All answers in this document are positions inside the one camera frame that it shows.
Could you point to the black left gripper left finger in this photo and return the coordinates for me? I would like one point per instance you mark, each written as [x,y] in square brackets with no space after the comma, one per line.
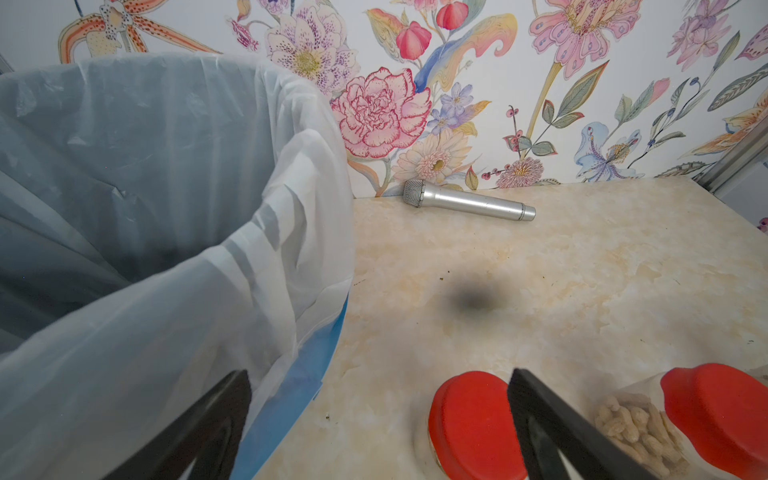
[202,443]

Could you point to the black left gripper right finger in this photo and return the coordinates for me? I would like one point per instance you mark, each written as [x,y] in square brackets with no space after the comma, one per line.
[549,431]

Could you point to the silver microphone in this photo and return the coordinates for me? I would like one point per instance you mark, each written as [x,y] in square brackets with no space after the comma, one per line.
[422,194]

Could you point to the black bin with white liner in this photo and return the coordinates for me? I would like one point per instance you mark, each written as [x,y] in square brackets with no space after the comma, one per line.
[167,220]

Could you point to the aluminium corner post right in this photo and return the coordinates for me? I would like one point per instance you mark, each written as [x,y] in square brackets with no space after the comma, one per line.
[751,150]

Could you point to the peanut jar red lid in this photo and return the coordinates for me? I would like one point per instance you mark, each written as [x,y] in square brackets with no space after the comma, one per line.
[466,431]
[705,422]

